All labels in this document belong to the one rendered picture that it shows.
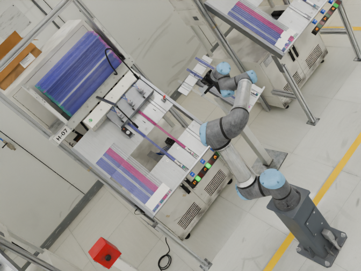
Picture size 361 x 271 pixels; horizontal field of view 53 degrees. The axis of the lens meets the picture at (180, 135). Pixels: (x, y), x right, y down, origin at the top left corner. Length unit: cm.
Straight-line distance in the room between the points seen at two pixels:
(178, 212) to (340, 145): 133
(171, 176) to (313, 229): 92
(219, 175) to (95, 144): 107
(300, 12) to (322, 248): 168
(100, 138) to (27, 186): 178
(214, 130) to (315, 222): 86
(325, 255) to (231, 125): 114
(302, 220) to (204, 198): 106
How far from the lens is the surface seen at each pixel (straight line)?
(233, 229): 292
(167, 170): 242
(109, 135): 252
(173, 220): 291
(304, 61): 346
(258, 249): 275
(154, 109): 253
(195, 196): 294
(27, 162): 408
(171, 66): 448
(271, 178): 197
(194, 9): 309
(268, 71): 314
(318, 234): 236
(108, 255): 251
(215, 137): 178
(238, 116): 176
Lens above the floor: 223
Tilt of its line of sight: 34 degrees down
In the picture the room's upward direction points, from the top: 42 degrees counter-clockwise
